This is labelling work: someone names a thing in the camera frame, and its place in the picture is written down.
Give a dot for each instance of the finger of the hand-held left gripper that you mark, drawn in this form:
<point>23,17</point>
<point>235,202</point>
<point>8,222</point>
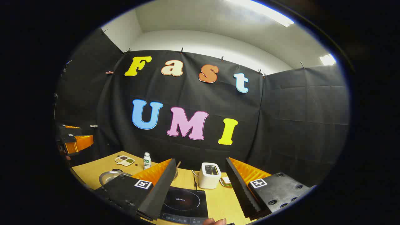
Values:
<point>82,143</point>
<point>72,127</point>

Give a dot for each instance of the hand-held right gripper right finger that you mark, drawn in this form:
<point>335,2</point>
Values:
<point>239,190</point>

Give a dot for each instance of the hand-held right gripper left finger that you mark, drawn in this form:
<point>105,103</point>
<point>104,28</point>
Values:
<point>159,193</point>

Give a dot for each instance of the black induction cooktop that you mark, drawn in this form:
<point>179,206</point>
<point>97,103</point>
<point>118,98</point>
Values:
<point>187,203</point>

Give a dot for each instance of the stainless steel pot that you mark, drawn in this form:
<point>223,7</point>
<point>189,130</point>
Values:
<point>109,178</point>

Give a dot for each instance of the small white plate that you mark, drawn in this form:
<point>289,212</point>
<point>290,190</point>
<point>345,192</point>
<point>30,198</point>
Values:
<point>224,185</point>

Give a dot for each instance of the white toaster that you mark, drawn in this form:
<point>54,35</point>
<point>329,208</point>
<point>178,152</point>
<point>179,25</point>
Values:
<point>208,179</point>

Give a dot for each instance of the white drink bottle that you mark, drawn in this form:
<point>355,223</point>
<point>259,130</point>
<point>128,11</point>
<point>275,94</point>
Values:
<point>147,162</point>

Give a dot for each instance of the divided dish of beans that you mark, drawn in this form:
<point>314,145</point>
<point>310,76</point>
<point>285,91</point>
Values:
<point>124,160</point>

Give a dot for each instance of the small ceiling light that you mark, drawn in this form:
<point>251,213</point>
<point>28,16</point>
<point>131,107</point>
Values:
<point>327,59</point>

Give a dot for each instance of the long ceiling light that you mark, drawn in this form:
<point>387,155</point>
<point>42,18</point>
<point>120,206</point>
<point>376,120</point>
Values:
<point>265,11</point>

